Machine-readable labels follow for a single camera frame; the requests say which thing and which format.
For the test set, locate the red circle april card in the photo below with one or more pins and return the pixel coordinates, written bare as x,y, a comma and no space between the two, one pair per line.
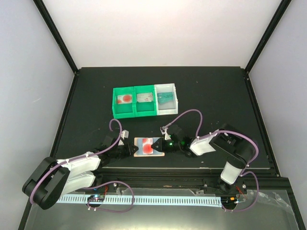
144,145

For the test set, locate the green bin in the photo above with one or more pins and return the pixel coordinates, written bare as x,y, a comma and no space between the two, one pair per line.
145,109
123,110

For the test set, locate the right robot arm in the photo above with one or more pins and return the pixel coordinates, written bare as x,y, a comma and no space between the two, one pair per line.
237,149

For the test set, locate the small circuit board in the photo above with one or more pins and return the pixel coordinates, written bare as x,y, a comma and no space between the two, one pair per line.
96,198

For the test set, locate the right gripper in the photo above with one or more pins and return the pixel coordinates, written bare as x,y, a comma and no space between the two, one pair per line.
161,146

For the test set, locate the red circle card in bin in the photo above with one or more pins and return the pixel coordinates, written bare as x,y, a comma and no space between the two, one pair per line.
124,99

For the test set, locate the black aluminium rail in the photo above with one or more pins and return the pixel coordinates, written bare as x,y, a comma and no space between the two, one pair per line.
153,178

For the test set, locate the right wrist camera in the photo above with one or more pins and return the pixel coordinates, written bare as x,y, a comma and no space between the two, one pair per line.
165,133

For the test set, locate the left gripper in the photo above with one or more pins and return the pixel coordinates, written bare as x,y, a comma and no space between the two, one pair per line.
129,151

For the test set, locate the teal VIP card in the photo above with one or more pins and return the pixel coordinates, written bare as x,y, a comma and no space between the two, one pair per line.
163,101
168,95

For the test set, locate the black frame post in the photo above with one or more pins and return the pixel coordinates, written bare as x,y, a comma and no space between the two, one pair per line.
284,4
56,34

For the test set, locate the beige card holder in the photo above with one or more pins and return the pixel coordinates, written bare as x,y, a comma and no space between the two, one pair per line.
156,153

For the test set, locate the black frame post left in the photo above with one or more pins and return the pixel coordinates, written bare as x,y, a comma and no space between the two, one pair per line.
56,34

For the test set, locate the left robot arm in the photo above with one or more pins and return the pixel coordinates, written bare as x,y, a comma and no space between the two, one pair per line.
53,178

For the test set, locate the white slotted cable duct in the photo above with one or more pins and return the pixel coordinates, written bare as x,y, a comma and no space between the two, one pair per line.
202,201

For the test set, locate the white card in bin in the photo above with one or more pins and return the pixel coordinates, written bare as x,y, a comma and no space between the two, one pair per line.
144,97

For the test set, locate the white bin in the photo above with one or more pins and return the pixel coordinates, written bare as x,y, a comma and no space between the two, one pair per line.
166,109

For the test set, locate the black frame post right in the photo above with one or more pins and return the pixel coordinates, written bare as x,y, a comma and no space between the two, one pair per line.
284,4

